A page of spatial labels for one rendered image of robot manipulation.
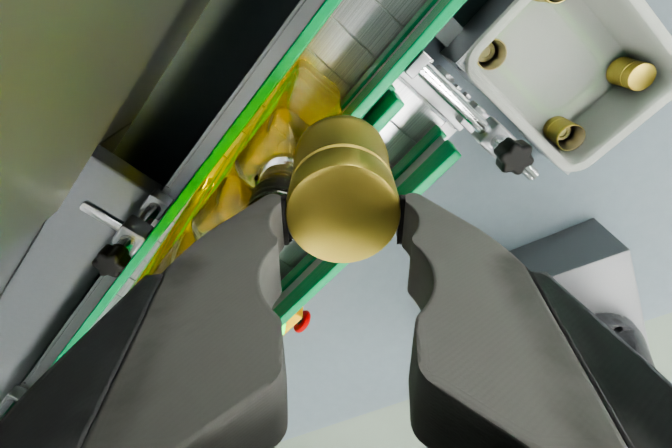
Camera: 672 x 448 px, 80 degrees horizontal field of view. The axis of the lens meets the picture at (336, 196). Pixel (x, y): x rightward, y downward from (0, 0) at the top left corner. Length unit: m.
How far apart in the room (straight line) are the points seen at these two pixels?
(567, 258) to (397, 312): 0.30
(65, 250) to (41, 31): 0.45
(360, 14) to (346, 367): 0.67
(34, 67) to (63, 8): 0.03
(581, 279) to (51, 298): 0.76
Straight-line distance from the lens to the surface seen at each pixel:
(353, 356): 0.86
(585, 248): 0.72
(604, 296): 0.76
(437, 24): 0.36
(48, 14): 0.20
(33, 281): 0.69
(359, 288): 0.74
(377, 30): 0.43
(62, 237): 0.62
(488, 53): 0.56
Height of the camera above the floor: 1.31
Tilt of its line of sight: 62 degrees down
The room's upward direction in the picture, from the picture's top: 179 degrees clockwise
